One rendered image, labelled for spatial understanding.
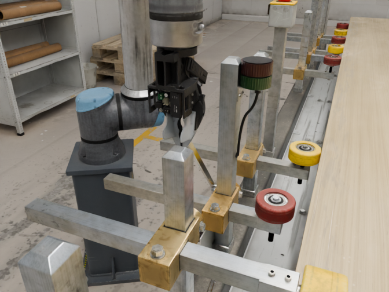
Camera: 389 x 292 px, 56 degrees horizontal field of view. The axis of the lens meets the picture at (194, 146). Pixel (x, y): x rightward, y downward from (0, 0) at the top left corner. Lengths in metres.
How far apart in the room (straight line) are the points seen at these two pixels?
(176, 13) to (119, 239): 0.36
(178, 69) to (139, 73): 0.76
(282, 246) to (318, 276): 0.57
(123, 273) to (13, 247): 0.64
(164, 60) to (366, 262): 0.47
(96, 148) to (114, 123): 0.13
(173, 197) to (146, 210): 1.67
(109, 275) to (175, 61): 1.37
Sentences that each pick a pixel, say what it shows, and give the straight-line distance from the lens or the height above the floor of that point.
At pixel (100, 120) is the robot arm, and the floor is 0.78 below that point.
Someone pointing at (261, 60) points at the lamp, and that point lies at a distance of 0.69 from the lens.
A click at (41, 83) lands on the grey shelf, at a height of 0.17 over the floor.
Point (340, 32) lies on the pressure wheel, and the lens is 2.62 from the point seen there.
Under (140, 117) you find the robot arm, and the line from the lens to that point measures 1.44.
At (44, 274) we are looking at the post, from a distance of 0.32.
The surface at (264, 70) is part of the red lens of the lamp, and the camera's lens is 0.68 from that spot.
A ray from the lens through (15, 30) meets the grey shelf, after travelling 3.82.
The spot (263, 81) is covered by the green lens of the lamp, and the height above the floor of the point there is 1.14.
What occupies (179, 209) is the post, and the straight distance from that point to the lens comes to 0.55.
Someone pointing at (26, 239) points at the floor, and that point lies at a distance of 2.19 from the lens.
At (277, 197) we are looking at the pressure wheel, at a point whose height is 0.91.
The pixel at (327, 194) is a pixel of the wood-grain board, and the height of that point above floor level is 0.90.
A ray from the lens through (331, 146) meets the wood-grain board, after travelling 1.02.
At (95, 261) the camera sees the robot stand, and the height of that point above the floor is 0.11.
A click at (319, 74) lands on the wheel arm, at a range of 1.93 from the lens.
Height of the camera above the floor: 1.35
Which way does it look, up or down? 28 degrees down
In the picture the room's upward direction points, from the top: straight up
